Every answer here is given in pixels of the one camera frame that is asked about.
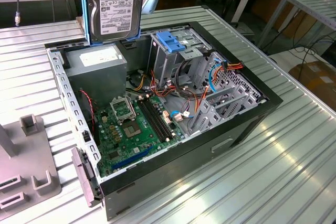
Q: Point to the beige board power socket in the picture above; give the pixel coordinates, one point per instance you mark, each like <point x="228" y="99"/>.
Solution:
<point x="167" y="119"/>

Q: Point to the black PC case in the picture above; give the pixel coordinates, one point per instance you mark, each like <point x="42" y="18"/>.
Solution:
<point x="183" y="171"/>

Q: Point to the blue expansion slot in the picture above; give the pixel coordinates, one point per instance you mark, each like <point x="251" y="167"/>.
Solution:
<point x="131" y="159"/>

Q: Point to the CPU socket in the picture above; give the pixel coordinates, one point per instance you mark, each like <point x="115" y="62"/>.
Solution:
<point x="132" y="129"/>

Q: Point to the cardboard box with white label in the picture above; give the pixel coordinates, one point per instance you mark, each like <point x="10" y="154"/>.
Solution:
<point x="309" y="74"/>

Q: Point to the blue plastic drive latch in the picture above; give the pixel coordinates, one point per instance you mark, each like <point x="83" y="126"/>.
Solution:
<point x="170" y="43"/>

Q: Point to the black case fan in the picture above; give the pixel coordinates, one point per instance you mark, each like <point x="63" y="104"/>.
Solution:
<point x="88" y="113"/>

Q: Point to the metal slat side table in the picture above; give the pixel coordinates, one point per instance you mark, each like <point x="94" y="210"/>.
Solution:
<point x="309" y="5"/>

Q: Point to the grey parts rack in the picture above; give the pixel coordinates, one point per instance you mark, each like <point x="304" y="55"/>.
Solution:
<point x="29" y="161"/>

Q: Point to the grey metal disk bay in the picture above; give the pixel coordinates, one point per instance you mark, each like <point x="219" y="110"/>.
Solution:
<point x="207" y="119"/>

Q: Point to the black RAM slot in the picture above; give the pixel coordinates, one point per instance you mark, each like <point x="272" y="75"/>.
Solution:
<point x="161" y="119"/>
<point x="157" y="119"/>
<point x="150" y="119"/>
<point x="154" y="119"/>

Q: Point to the grey metal drive cage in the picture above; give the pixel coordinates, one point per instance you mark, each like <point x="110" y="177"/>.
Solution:
<point x="165" y="64"/>

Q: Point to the hard disk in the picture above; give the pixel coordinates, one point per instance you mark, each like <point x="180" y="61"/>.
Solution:
<point x="115" y="11"/>

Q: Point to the green motherboard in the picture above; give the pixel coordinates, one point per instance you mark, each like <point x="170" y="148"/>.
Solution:
<point x="123" y="153"/>

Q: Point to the grey power supply unit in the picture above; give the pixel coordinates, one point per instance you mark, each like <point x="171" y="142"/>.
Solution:
<point x="97" y="82"/>

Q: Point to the black square chipset chip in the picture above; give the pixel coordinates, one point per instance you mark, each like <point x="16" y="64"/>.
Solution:
<point x="113" y="155"/>

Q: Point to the grey plastic case latch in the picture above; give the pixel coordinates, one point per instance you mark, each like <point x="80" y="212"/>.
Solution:
<point x="84" y="176"/>

